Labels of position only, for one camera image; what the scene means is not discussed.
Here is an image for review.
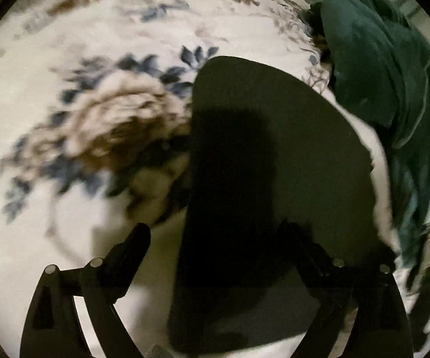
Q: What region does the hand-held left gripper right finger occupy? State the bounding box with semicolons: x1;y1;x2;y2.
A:
277;219;414;358

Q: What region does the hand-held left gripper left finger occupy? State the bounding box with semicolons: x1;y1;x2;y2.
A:
20;223;151;358

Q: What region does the floral bedspread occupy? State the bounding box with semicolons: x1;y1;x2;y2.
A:
0;0;428;358

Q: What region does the dark green fleece blanket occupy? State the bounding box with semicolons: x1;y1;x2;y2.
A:
305;0;430;269

